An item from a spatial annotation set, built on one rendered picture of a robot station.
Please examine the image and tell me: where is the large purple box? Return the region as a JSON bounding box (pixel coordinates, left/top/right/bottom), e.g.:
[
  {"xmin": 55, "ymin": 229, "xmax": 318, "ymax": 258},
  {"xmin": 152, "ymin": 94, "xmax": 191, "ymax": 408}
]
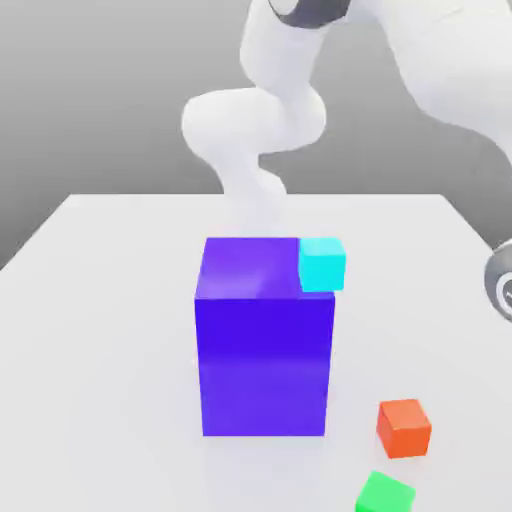
[{"xmin": 194, "ymin": 236, "xmax": 336, "ymax": 438}]

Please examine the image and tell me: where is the small orange cube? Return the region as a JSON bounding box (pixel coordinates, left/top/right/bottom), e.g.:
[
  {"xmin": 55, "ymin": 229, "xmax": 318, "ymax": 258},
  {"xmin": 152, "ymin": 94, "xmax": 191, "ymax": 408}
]
[{"xmin": 375, "ymin": 398, "xmax": 433, "ymax": 460}]

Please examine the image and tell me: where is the small cyan cube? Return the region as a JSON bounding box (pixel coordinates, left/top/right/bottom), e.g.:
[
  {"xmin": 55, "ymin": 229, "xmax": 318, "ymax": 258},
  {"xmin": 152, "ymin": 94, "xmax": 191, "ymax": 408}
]
[{"xmin": 298, "ymin": 236, "xmax": 347, "ymax": 293}]

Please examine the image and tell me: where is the small green cube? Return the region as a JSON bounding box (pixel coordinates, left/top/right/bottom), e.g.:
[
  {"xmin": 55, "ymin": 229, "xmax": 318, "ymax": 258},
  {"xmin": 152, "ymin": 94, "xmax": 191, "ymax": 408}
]
[{"xmin": 354, "ymin": 470, "xmax": 417, "ymax": 512}]

